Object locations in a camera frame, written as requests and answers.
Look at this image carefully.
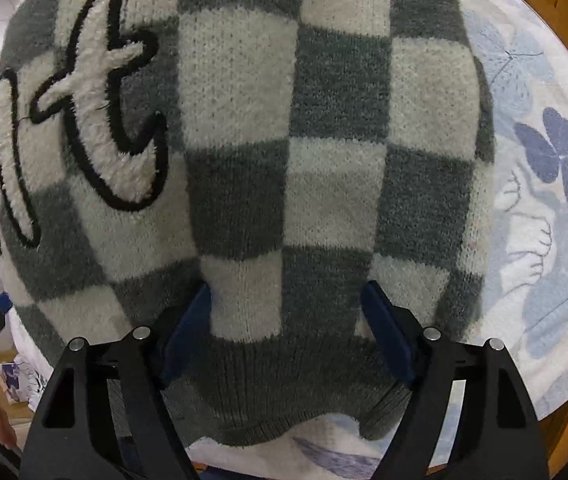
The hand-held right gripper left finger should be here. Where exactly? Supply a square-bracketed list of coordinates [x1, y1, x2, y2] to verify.
[19, 281, 213, 480]

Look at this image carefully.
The floral printed cloth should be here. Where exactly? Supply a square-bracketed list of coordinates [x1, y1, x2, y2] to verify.
[0, 355, 47, 405]

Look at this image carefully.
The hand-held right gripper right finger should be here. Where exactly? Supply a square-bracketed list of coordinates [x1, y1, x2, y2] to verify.
[360, 280, 550, 480]

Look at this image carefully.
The grey white checkered cardigan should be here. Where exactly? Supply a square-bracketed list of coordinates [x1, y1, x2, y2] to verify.
[0, 0, 495, 448]

